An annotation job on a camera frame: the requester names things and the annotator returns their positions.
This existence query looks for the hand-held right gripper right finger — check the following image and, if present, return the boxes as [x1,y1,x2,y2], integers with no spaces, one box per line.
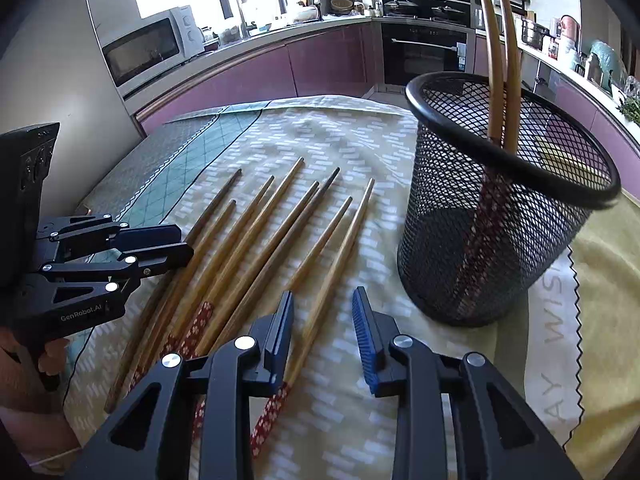
[351,287,583,480]

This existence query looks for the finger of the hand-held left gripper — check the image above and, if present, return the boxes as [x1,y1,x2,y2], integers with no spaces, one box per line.
[37,214,182,262]
[41,243,195,297]

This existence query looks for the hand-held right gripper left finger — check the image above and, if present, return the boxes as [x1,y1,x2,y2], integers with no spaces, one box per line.
[65,290,296,480]

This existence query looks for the bunch of bamboo chopsticks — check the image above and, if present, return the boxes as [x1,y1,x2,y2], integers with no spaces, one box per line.
[104,156,376,458]

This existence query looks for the black mesh utensil holder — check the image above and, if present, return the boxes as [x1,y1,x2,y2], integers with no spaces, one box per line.
[397,72,622,328]

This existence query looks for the person's left forearm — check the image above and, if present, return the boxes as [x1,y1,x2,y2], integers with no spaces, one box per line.
[0,404,83,467]

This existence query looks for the person's left hand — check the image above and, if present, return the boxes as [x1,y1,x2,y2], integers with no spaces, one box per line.
[0,332,71,413]

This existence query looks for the grey refrigerator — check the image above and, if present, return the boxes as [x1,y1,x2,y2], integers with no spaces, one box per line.
[0,0,148,241]

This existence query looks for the white microwave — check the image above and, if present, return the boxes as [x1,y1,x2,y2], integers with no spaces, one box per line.
[101,6,207,88]

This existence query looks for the purple kitchen cabinet run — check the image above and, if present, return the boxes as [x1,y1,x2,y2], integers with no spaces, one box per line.
[135,22,383,133]
[472,35,640,176]

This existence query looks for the patterned beige teal tablecloth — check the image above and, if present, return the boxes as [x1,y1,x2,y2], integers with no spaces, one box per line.
[62,94,531,480]

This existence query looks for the yellow cloth with lettered border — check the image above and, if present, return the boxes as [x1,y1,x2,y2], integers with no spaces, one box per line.
[520,135,640,480]

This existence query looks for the steel sink faucet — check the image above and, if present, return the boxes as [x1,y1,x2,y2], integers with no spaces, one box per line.
[234,0,257,37]

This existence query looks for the black built-in oven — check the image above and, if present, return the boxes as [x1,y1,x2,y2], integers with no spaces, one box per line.
[381,22,476,88]

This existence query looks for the dark wok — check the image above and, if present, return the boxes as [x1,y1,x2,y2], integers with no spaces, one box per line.
[384,0,422,17]
[431,4,467,22]

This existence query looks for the steel pot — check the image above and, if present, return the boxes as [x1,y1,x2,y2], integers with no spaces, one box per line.
[520,17,551,47]

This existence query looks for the green leafy vegetables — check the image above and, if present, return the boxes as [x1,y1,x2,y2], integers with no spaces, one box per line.
[616,96,640,125]

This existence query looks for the teal covered appliance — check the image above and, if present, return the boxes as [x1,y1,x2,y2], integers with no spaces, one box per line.
[587,40,626,86]

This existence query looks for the pink kettle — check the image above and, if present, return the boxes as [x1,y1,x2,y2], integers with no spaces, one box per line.
[559,14,582,46]

